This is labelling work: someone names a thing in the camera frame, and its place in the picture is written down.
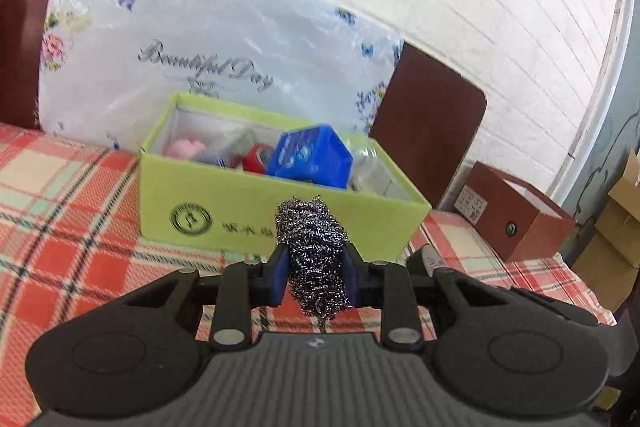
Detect dark brown wooden headboard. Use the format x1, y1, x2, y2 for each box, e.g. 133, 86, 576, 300
1, 0, 487, 207

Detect steel wool scrubber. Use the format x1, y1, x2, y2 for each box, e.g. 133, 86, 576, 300
276, 197, 350, 331

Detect brown cardboard box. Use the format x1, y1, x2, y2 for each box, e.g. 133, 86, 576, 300
454, 162, 575, 262

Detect stacked cardboard cartons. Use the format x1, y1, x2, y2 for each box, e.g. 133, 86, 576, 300
572, 153, 639, 312

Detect green cardboard storage box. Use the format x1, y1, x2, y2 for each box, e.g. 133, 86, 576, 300
139, 92, 432, 260

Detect blue chewing gum box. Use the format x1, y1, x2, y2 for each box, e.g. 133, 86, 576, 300
266, 124, 354, 190

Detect red tape roll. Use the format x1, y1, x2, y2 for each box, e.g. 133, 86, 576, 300
242, 143, 273, 174

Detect clear plastic cup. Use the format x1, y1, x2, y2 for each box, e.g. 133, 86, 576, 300
348, 146, 395, 196

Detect white pink glove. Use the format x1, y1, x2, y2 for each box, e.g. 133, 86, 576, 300
163, 139, 207, 160

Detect floral Beautiful Day plastic bag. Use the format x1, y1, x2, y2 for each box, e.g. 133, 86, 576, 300
38, 0, 404, 150

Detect purple small box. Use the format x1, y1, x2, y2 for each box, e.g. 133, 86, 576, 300
195, 129, 257, 169

